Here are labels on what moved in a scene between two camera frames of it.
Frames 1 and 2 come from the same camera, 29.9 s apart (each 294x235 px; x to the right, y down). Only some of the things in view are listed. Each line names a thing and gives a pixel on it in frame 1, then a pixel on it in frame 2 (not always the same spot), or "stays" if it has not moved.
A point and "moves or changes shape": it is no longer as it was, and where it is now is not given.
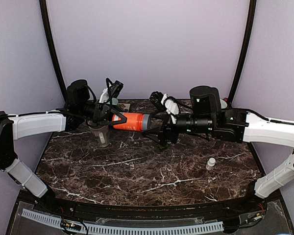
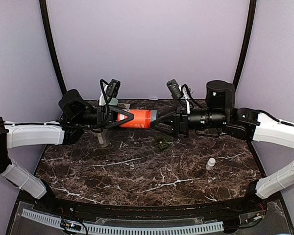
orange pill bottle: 135,122 moves or changes shape
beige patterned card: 124,106 stays
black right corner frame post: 251,17 stays
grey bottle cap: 145,118 moves or changes shape
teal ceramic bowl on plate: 114,101 stays
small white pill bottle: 210,163 stays
